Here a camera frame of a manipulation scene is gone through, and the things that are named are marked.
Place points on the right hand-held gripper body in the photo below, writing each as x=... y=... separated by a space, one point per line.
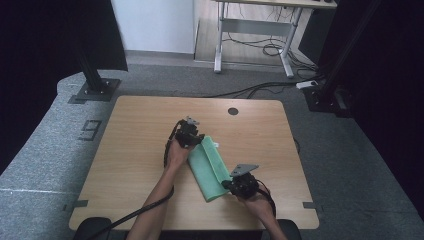
x=245 y=185

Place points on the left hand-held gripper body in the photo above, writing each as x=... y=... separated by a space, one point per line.
x=186 y=135

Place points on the green towel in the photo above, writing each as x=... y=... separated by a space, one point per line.
x=208 y=170

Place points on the person's right hand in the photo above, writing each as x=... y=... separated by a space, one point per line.
x=256 y=205

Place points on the person's left hand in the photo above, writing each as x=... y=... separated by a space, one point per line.
x=176 y=156

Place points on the black round table grommet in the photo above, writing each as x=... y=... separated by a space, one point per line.
x=233 y=111

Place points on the dark floor tape strip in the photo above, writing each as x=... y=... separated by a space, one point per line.
x=310 y=205
x=80 y=203

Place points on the black metal stand square base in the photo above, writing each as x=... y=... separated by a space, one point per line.
x=96 y=89

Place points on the white power strip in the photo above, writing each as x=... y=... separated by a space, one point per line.
x=306 y=84

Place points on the dark cabinet under desk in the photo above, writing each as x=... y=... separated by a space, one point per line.
x=313 y=36

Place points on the black curtain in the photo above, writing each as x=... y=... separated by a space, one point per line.
x=40 y=66
x=393 y=100

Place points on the white metal desk frame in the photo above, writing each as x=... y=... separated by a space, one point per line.
x=253 y=28

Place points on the black metal stand slanted post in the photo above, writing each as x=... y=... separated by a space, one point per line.
x=333 y=76

